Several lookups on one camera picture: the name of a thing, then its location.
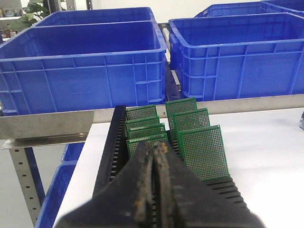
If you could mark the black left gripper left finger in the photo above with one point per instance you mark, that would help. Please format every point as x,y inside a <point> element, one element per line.
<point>126,202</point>

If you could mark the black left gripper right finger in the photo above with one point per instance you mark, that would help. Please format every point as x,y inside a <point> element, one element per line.
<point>193,203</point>

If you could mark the green perforated circuit board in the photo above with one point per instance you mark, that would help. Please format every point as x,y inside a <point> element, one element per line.
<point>177,106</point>
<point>133,143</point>
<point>140,112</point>
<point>190,119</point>
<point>145,121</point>
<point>203,152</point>
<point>144,131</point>

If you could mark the blue bin lower shelf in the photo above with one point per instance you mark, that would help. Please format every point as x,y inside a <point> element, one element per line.
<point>58,186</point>

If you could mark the perforated metal upright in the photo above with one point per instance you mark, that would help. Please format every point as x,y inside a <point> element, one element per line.
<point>30,181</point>

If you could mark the red emergency stop button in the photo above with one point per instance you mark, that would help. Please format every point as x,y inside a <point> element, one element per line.
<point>301,122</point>

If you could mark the blue plastic bin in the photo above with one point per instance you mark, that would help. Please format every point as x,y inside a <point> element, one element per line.
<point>296,6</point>
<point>81,67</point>
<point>246,8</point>
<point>243,56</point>
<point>96,16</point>

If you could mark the green potted plant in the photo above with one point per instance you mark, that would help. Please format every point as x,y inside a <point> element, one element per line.
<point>35,11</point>

